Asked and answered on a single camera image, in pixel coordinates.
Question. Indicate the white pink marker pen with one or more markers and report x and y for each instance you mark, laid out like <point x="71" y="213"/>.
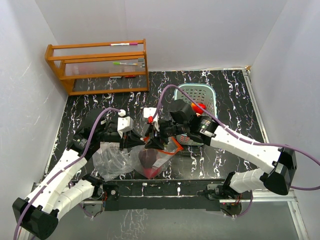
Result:
<point x="124" y="44"/>

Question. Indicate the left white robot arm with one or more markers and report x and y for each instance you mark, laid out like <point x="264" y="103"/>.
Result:
<point x="40" y="212"/>

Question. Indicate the light blue plastic basket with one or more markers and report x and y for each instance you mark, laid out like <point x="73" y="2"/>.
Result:
<point x="202" y="94"/>

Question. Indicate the clear orange zip top bag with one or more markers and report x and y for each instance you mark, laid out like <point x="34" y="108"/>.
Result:
<point x="164" y="156"/>

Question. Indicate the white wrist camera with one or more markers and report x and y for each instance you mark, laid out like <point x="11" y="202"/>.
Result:
<point x="124" y="124"/>
<point x="149" y="114"/>

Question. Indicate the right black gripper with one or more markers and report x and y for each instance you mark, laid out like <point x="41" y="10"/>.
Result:
<point x="155" y="143"/>

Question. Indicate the red green dragon fruit toy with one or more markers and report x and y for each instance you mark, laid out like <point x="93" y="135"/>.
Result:
<point x="150" y="173"/>

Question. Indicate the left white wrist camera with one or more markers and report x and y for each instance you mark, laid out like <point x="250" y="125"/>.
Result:
<point x="124" y="124"/>

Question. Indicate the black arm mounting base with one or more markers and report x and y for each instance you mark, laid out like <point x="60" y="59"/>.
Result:
<point x="164" y="194"/>

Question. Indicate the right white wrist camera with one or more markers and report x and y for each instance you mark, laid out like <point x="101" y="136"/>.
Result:
<point x="149" y="114"/>

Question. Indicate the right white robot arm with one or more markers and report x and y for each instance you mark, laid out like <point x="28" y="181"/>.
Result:
<point x="276" y="166"/>

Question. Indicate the dark purple mangosteen toy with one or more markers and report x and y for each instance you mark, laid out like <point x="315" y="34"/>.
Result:
<point x="148" y="157"/>

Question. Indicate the orange wooden shelf rack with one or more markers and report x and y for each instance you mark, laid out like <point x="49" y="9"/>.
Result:
<point x="73" y="62"/>

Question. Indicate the green yellow marker pen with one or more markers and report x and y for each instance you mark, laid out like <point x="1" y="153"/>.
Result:
<point x="125" y="63"/>

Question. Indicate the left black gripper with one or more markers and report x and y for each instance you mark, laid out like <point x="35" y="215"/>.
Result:
<point x="132" y="139"/>

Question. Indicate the red orange pepper toy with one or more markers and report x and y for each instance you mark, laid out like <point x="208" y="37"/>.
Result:
<point x="198" y="109"/>

